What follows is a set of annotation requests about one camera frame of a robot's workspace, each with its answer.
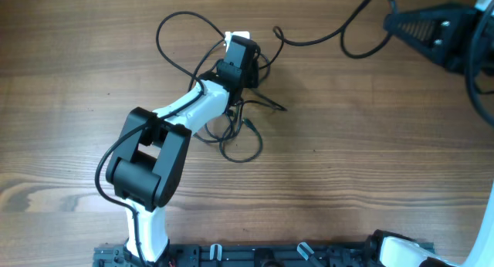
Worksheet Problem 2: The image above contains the black cable bundle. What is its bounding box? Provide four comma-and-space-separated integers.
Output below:
187, 39, 288, 164

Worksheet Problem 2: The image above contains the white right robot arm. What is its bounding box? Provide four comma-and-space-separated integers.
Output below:
344, 39, 493, 261

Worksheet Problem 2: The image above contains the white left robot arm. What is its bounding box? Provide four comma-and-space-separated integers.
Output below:
96, 34, 260, 266

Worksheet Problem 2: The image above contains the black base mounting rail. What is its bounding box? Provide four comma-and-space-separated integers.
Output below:
92, 242, 437, 267

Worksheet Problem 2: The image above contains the black left camera cable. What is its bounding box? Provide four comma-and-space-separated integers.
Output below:
94, 10, 227, 267

